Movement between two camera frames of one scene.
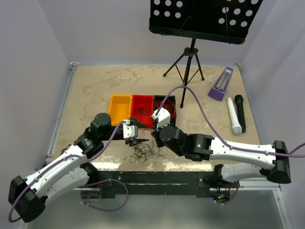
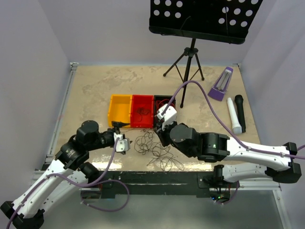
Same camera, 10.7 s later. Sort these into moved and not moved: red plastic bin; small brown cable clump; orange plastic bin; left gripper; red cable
Moved: left gripper
Not moved: orange plastic bin; red plastic bin; small brown cable clump; red cable
